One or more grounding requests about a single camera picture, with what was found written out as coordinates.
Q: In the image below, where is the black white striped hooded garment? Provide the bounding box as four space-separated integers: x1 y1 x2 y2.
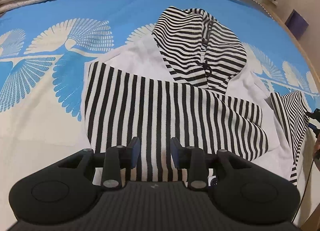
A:
81 6 308 184

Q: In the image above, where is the person right hand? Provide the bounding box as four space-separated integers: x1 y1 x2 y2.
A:
312 136 320 157

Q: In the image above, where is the purple box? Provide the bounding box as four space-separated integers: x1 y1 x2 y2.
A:
285 10 309 40

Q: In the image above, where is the blue white patterned bedspread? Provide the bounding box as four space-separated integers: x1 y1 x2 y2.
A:
1 0 319 230

